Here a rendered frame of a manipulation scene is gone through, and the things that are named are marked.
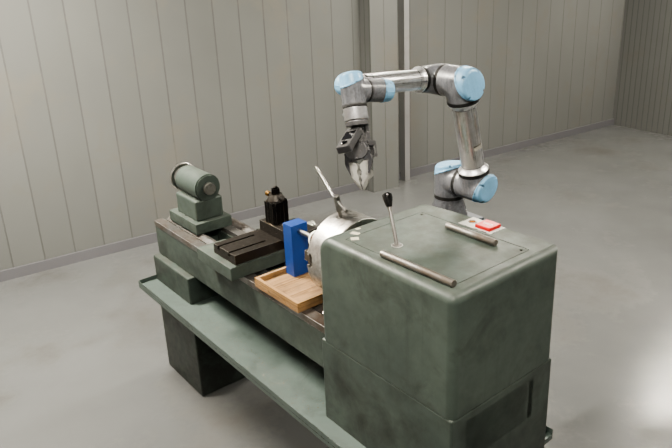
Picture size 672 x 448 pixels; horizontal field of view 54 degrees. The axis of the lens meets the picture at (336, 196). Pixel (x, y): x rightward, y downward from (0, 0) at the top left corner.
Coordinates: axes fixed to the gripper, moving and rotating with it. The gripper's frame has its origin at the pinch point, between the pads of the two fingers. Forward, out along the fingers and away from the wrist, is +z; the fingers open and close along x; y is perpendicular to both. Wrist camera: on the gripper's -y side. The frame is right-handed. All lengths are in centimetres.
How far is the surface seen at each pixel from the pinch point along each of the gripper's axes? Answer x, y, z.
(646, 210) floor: -65, 432, 50
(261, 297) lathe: 69, 40, 40
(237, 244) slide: 83, 48, 18
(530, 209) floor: 25, 402, 38
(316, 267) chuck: 29.5, 18.2, 26.4
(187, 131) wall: 255, 239, -62
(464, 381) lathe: -27, -8, 58
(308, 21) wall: 174, 319, -146
